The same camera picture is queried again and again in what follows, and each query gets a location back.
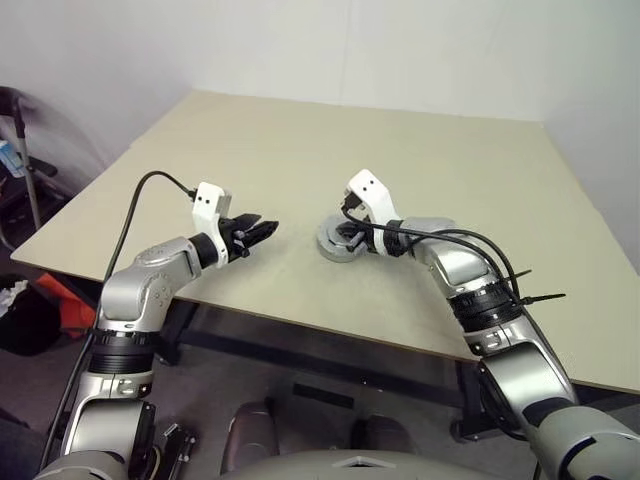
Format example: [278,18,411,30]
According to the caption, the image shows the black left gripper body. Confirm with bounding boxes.
[218,214,252,262]

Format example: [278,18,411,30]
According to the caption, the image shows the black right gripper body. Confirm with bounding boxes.
[341,196,377,252]

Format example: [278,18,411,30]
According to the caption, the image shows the orange cloth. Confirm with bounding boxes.
[34,272,99,341]

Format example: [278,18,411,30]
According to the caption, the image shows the dark rounded shape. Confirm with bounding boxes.
[219,398,279,474]

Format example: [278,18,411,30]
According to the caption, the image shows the silver metal pole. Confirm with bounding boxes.
[9,97,45,231]

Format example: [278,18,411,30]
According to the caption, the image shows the black boxy device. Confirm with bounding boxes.
[159,423,197,480]

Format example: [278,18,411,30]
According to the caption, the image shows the black bag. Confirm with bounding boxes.
[0,287,64,357]

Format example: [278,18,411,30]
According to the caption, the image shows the white crumpled paper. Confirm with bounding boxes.
[0,278,30,317]

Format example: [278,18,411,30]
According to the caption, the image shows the grey robot torso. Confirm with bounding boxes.
[209,448,506,480]

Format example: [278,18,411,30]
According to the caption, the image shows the blue and white pack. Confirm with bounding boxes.
[0,139,25,180]

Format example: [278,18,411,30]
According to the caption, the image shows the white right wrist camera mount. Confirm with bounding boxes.
[344,169,404,256]

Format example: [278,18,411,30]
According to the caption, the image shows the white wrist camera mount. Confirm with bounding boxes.
[192,182,234,266]
[344,169,404,256]

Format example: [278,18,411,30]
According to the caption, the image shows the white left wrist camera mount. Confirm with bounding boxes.
[192,182,234,266]

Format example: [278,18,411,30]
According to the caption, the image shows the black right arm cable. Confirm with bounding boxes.
[347,207,524,311]

